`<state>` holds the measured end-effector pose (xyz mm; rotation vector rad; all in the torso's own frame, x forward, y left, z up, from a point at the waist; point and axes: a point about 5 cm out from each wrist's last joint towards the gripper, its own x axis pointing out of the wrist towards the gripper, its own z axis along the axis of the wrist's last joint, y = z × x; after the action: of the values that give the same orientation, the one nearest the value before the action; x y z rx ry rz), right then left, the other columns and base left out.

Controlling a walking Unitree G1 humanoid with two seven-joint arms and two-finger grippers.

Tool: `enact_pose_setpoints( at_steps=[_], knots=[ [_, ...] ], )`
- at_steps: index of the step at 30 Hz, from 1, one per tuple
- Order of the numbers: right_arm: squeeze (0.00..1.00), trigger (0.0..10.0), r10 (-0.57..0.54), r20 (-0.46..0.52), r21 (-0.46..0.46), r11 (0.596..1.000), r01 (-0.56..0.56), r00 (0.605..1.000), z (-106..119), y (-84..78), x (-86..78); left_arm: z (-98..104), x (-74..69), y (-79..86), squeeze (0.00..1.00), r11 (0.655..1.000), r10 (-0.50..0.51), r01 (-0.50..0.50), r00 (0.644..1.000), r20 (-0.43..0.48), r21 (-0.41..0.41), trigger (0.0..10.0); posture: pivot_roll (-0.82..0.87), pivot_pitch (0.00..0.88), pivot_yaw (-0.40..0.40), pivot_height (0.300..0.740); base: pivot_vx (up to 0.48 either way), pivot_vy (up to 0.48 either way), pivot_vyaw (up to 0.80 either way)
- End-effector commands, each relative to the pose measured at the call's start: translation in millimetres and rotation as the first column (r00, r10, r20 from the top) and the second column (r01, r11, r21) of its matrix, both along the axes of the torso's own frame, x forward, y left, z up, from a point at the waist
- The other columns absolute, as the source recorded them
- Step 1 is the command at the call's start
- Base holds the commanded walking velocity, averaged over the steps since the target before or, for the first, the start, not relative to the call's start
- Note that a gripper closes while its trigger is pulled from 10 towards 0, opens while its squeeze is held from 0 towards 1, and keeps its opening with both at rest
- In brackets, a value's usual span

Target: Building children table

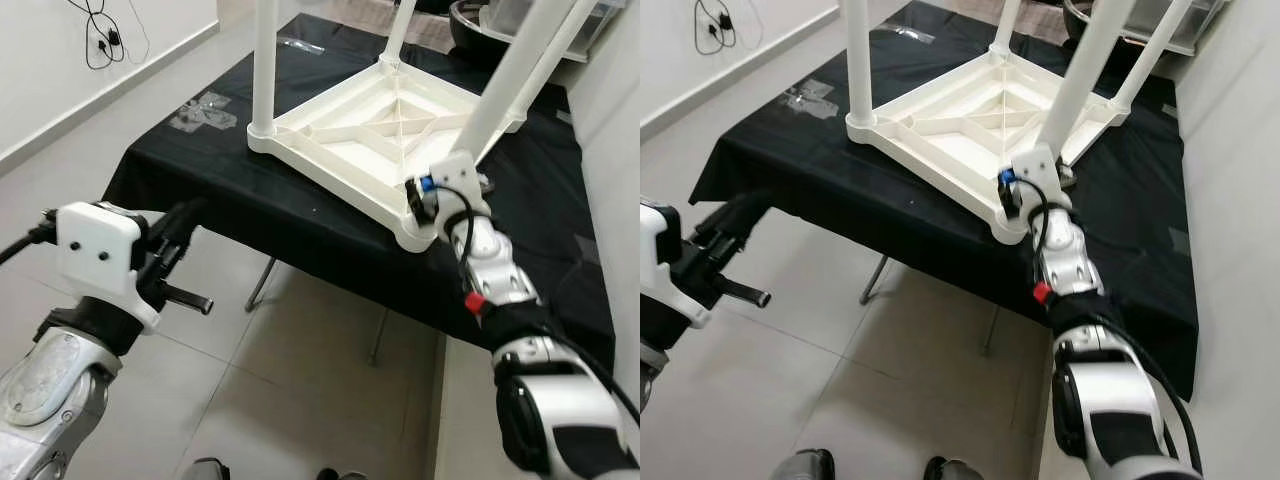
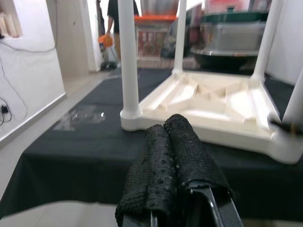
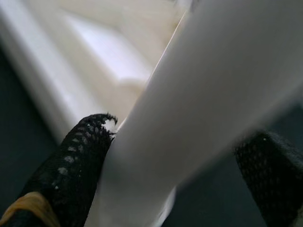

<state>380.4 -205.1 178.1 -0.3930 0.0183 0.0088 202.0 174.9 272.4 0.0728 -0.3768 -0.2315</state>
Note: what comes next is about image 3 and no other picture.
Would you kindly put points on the white plastic table top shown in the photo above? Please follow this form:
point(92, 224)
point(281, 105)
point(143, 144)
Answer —
point(94, 47)

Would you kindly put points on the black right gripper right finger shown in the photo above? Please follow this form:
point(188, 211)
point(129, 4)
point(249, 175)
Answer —
point(272, 179)

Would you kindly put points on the white plastic table leg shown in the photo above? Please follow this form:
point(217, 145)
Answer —
point(213, 82)

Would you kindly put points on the yellow rubber band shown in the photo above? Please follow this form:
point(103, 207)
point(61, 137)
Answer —
point(30, 204)

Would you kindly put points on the black table cloth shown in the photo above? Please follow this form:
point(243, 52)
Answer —
point(213, 203)

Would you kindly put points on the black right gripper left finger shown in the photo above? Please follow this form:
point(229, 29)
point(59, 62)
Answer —
point(66, 170)

